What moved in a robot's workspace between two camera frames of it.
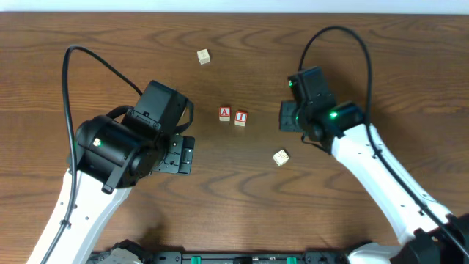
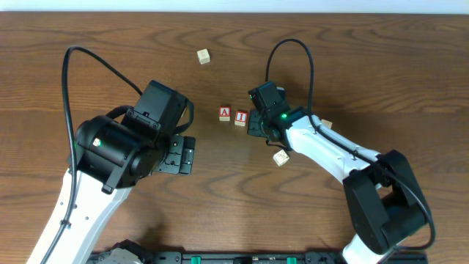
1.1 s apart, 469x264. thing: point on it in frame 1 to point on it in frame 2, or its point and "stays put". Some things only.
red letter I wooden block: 241,118 stays put
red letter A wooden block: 224,113 stays put
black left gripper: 180,155 stays put
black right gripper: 287,116 to 255,128
